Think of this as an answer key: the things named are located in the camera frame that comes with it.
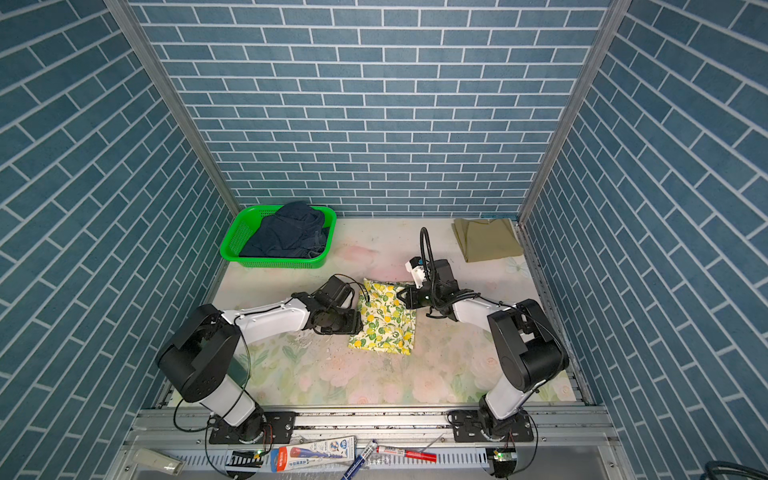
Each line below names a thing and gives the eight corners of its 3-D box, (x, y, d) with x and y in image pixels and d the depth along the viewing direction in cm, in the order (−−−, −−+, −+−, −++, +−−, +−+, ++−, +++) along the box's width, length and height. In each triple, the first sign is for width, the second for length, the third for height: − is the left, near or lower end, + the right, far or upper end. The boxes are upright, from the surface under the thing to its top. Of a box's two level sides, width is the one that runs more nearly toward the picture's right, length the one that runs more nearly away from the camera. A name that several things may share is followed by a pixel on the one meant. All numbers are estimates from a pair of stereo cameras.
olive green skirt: (458, 260, 110) (460, 255, 108) (452, 223, 123) (453, 218, 121) (522, 261, 111) (525, 256, 108) (509, 223, 123) (511, 218, 121)
